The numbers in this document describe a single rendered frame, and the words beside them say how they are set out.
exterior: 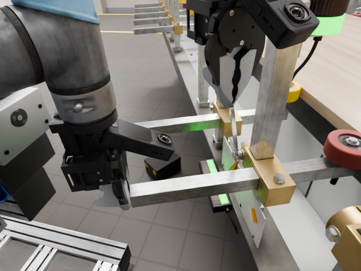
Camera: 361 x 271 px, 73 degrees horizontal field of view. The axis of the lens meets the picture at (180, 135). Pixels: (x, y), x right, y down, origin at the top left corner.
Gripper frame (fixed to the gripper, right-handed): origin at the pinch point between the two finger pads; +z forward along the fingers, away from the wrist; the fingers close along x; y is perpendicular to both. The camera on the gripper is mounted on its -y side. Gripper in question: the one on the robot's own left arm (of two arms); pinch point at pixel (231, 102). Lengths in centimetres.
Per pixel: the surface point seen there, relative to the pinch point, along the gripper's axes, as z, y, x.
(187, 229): 101, 41, -13
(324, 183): 29.0, -5.1, -28.0
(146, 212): 101, 62, 2
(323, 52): 11, 26, -62
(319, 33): -9.1, -3.9, -10.8
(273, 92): -0.4, -1.6, -7.0
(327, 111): 11.5, 0.9, -29.3
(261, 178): 14.0, -5.4, -3.9
